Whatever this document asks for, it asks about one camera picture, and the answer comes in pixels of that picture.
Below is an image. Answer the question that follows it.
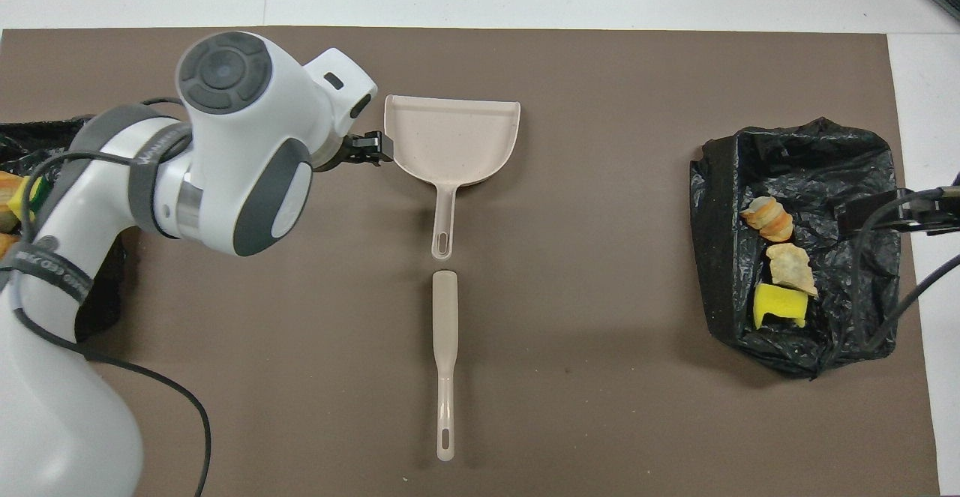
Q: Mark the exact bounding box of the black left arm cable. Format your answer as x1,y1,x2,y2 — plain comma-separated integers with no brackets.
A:
0,96,212,497

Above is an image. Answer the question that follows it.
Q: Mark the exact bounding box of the notched yellow sponge piece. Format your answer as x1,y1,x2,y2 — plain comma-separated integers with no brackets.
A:
752,282,809,331

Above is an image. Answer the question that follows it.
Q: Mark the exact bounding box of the beige hand brush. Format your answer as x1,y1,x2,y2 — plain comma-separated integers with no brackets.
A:
431,270,460,462

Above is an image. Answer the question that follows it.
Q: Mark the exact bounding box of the pale dumpling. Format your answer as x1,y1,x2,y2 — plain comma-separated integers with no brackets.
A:
766,242,819,298

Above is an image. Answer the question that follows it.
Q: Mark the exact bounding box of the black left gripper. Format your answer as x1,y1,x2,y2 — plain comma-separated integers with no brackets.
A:
313,131,396,174

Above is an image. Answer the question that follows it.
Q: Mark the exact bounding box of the open black bag bin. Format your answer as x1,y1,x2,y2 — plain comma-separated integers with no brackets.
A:
688,116,902,380

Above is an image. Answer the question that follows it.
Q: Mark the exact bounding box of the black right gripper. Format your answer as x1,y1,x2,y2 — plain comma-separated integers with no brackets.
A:
835,186,960,235

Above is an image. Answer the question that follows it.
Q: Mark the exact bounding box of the orange striped croissant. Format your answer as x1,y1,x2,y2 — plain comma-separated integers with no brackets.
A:
740,196,794,244

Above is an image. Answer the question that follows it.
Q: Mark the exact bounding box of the brown table mat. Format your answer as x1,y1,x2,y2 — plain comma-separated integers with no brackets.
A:
0,27,941,497

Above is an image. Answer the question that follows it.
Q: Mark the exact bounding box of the beige plastic dustpan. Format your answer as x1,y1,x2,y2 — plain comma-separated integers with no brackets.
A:
384,94,521,259

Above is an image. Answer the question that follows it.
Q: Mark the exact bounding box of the crumpled black bag bin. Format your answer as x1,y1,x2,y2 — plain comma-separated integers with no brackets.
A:
0,116,128,342

